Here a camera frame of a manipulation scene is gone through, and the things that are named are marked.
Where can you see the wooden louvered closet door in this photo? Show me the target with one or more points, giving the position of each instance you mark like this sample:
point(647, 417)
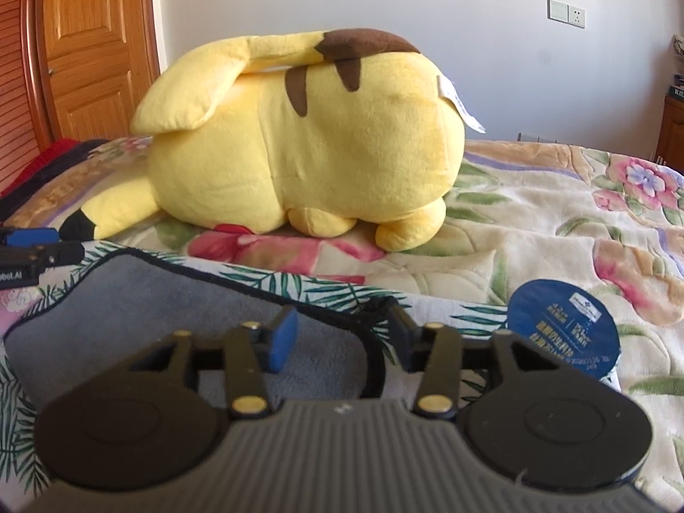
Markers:
point(15, 64)

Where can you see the leaf print towel grey backing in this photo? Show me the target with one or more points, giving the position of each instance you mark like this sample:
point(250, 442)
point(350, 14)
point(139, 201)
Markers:
point(160, 304)

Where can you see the yellow plush toy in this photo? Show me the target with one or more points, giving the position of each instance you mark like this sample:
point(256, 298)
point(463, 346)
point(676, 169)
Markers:
point(320, 144)

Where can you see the red cloth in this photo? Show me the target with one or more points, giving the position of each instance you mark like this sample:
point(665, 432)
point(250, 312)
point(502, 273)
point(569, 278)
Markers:
point(56, 152)

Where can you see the white wall switch socket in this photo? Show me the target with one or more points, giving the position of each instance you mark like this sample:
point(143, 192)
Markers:
point(566, 13)

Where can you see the wooden bedside cabinet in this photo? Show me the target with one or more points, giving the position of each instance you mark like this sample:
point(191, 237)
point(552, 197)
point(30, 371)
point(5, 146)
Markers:
point(672, 128)

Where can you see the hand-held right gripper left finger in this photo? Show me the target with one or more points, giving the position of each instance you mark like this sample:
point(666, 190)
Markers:
point(282, 339)

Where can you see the floral blanket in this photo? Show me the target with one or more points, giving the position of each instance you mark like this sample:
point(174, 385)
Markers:
point(561, 224)

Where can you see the white plush toy label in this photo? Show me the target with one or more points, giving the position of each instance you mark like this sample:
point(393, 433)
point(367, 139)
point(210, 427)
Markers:
point(462, 104)

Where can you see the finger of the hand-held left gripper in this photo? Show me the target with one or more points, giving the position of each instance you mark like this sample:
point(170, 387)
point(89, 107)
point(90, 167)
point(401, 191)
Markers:
point(29, 237)

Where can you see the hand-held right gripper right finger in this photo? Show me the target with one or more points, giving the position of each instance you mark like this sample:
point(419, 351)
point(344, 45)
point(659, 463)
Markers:
point(402, 334)

